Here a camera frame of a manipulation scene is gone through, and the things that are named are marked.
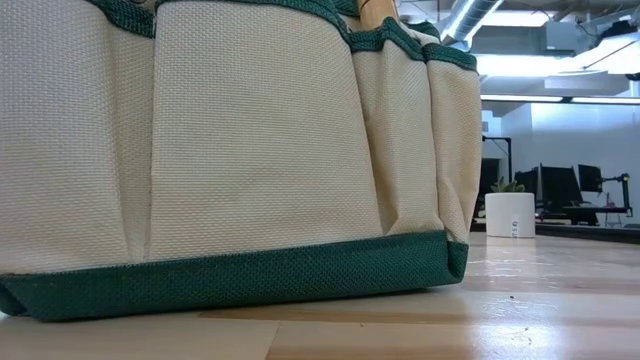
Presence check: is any long ceiling light strip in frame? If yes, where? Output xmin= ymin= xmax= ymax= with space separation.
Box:
xmin=479 ymin=93 xmax=640 ymax=106

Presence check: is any grey rectangular ceiling duct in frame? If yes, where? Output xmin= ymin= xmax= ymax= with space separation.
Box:
xmin=472 ymin=20 xmax=581 ymax=56

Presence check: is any dark office desk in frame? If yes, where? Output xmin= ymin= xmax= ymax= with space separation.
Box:
xmin=562 ymin=205 xmax=634 ymax=226

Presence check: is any beige green canvas gardening bag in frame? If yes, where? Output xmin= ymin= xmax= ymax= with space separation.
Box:
xmin=0 ymin=0 xmax=484 ymax=322

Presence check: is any silver spiral ceiling duct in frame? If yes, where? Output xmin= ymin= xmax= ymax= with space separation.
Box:
xmin=439 ymin=0 xmax=505 ymax=47

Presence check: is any dark long bench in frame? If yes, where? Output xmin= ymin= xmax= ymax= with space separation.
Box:
xmin=469 ymin=219 xmax=640 ymax=245

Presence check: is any small green succulent plant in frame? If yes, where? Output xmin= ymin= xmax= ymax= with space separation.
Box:
xmin=489 ymin=177 xmax=526 ymax=195

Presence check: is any white cylindrical plant pot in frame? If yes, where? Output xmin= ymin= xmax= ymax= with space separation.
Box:
xmin=484 ymin=192 xmax=537 ymax=239

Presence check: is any black monitor on arm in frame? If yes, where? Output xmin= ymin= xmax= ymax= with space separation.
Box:
xmin=578 ymin=163 xmax=604 ymax=194

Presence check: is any thin black floor stand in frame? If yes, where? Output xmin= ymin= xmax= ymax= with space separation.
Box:
xmin=482 ymin=134 xmax=514 ymax=184

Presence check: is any small black monitor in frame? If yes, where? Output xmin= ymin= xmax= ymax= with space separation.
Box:
xmin=514 ymin=167 xmax=540 ymax=201

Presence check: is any large black monitor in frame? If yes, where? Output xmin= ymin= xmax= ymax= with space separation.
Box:
xmin=539 ymin=164 xmax=584 ymax=211

